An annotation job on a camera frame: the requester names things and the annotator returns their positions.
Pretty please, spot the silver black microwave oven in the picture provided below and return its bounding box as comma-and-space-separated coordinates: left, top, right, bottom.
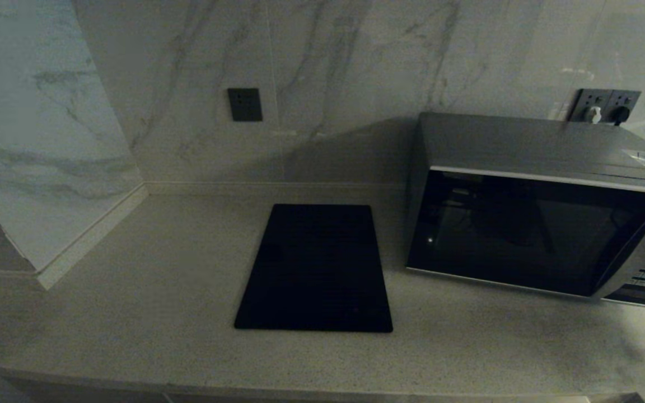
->
406, 112, 645, 307

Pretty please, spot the grey wall socket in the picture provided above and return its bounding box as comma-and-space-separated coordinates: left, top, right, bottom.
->
568, 89, 610, 124
606, 91, 642, 126

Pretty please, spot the dark single wall socket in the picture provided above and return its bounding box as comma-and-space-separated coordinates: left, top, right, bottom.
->
228, 88, 263, 122

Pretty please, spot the black induction cooktop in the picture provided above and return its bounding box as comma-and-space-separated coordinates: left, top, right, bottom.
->
235, 204, 393, 332

